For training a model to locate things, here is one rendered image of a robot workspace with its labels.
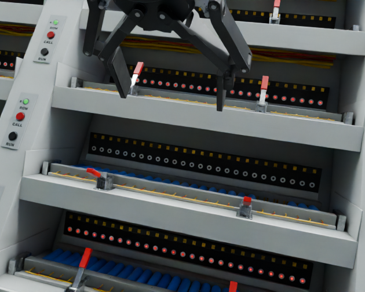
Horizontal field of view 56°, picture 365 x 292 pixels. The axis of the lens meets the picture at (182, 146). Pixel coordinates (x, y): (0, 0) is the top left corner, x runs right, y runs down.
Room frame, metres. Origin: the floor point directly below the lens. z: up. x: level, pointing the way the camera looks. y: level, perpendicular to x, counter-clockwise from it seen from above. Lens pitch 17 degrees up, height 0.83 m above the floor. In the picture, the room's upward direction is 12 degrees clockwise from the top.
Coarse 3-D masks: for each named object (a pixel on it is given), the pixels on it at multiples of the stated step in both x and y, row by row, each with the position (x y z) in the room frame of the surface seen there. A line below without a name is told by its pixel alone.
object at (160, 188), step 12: (60, 168) 0.70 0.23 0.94; (72, 168) 0.69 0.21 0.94; (84, 168) 0.71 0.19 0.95; (120, 180) 0.67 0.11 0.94; (132, 180) 0.67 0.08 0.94; (144, 180) 0.67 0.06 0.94; (156, 192) 0.64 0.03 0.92; (168, 192) 0.66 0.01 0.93; (180, 192) 0.65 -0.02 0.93; (192, 192) 0.64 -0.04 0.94; (204, 192) 0.64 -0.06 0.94; (216, 192) 0.64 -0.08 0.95; (216, 204) 0.62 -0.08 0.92; (228, 204) 0.62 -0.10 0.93; (252, 204) 0.62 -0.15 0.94; (264, 204) 0.62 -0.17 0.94; (276, 204) 0.62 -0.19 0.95; (288, 216) 0.61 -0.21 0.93; (300, 216) 0.61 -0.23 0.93; (312, 216) 0.60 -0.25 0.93; (324, 216) 0.60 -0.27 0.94; (336, 216) 0.59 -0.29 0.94
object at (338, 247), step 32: (32, 160) 0.68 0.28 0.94; (64, 160) 0.79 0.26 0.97; (96, 160) 0.82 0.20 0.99; (128, 160) 0.80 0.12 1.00; (32, 192) 0.67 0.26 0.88; (64, 192) 0.65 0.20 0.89; (96, 192) 0.63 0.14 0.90; (128, 192) 0.65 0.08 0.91; (288, 192) 0.73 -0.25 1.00; (160, 224) 0.62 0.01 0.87; (192, 224) 0.60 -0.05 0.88; (224, 224) 0.59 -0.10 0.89; (256, 224) 0.58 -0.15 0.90; (288, 224) 0.59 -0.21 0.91; (352, 224) 0.57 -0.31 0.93; (320, 256) 0.56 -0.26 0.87; (352, 256) 0.55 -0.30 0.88
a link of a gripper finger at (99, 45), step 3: (96, 42) 0.37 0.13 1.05; (99, 42) 0.37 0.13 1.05; (102, 42) 0.37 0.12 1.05; (96, 45) 0.37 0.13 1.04; (99, 45) 0.37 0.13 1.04; (102, 45) 0.37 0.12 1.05; (96, 48) 0.37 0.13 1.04; (99, 48) 0.37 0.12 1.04; (102, 48) 0.37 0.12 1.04; (93, 51) 0.37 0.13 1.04; (96, 51) 0.37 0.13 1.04; (99, 51) 0.37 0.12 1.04; (93, 54) 0.38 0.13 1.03; (96, 54) 0.38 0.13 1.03; (105, 63) 0.39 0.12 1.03; (105, 66) 0.40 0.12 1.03; (105, 69) 0.40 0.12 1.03; (108, 69) 0.40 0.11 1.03; (108, 72) 0.41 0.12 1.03; (111, 75) 0.41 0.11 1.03
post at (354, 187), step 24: (360, 0) 0.61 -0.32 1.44; (360, 72) 0.58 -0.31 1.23; (360, 96) 0.57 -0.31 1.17; (336, 168) 0.70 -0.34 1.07; (360, 168) 0.55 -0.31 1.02; (360, 192) 0.54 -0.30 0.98; (360, 240) 0.54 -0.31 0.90; (360, 264) 0.54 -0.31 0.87; (336, 288) 0.64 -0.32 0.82; (360, 288) 0.54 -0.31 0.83
